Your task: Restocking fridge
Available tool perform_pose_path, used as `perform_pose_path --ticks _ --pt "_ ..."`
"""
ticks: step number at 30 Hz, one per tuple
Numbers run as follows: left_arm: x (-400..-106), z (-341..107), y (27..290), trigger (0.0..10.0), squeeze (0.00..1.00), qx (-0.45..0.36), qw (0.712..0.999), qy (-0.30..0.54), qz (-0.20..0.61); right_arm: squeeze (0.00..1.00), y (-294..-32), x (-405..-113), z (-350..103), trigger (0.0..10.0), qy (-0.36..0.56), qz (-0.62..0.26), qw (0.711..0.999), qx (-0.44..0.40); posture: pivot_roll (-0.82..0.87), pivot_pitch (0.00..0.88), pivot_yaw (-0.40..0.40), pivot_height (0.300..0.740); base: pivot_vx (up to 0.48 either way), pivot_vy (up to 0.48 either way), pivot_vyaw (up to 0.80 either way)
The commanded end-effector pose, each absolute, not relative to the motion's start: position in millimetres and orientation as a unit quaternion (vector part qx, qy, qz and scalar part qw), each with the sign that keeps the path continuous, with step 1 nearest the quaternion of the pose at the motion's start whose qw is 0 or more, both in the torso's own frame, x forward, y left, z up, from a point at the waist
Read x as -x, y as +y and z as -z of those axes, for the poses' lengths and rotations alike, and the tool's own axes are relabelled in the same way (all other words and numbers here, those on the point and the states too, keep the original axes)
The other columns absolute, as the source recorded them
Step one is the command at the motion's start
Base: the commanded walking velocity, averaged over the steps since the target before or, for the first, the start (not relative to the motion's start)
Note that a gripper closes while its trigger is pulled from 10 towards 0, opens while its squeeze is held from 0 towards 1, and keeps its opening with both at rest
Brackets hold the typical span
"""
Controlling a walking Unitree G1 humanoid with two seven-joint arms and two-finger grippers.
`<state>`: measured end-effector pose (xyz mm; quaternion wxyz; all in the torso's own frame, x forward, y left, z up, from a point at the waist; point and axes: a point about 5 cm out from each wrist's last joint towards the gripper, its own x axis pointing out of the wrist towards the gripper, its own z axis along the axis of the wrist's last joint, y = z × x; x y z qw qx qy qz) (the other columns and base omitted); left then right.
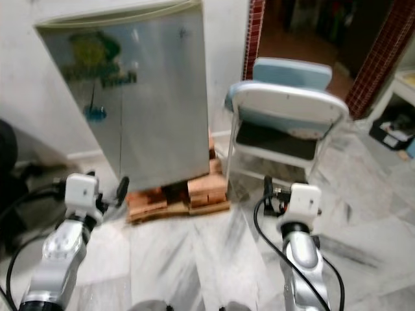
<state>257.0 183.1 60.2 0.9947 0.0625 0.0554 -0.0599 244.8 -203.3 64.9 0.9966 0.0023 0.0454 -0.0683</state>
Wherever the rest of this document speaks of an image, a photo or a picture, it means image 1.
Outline black box with papers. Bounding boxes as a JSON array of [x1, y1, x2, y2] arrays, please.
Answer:
[[368, 113, 415, 159]]

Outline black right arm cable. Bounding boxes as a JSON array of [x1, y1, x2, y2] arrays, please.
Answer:
[[253, 194, 346, 311]]

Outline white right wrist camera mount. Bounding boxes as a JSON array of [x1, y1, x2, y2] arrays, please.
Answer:
[[288, 183, 324, 225]]

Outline wooden pallet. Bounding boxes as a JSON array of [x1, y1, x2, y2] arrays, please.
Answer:
[[128, 200, 232, 224]]

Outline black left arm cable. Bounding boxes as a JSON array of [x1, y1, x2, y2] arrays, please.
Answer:
[[0, 183, 69, 311]]

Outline silver mini fridge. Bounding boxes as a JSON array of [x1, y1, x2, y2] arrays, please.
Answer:
[[34, 0, 214, 194]]

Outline white blue plastic chair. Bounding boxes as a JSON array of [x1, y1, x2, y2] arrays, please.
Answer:
[[224, 57, 351, 190]]

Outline red brick stack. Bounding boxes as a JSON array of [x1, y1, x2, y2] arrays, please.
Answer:
[[126, 188, 169, 221], [187, 152, 231, 207]]

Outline silver right robot leg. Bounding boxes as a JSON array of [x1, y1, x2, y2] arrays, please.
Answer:
[[220, 301, 254, 311]]

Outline narrow red tiled door post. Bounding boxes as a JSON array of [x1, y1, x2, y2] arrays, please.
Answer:
[[242, 0, 267, 82]]

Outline black office chair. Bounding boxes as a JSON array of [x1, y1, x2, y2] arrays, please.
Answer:
[[0, 119, 69, 260]]

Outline small blue fridge sticker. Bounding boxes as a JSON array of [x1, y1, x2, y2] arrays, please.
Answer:
[[83, 106, 107, 123]]

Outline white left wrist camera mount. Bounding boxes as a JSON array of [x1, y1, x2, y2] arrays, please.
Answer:
[[65, 173, 102, 225]]

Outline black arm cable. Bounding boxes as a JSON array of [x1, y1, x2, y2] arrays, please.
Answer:
[[253, 194, 346, 311], [0, 183, 69, 311]]

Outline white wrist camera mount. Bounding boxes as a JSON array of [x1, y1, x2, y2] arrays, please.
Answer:
[[288, 183, 324, 225], [65, 173, 102, 225]]

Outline wide red tiled door post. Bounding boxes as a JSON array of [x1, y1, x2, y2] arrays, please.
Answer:
[[345, 0, 415, 121]]

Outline green yellow fridge sticker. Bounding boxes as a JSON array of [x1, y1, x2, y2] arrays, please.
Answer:
[[62, 32, 139, 86]]

